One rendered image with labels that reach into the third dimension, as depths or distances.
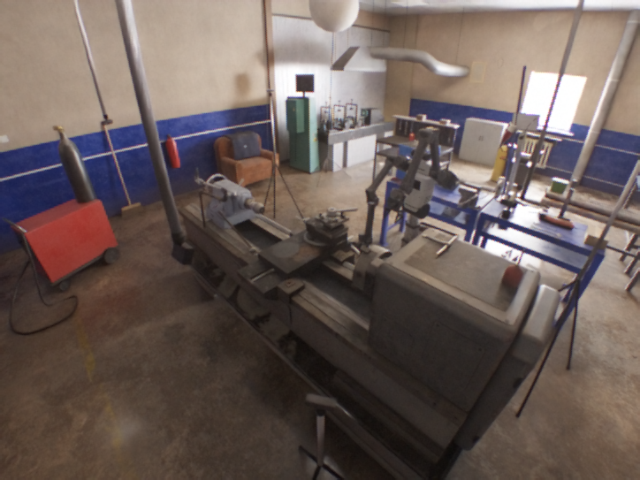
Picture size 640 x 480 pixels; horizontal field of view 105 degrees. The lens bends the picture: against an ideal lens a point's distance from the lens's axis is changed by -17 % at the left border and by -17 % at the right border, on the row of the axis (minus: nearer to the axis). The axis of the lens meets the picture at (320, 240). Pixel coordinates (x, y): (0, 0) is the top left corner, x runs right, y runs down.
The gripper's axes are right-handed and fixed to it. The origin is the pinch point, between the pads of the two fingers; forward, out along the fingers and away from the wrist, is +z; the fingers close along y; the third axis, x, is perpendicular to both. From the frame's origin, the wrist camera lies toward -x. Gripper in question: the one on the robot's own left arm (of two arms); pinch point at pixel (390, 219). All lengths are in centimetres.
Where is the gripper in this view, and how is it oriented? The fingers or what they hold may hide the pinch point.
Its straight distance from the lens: 210.7
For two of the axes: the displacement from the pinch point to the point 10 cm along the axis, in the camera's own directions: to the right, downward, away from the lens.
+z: -4.1, 8.9, 2.1
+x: 7.1, 1.6, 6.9
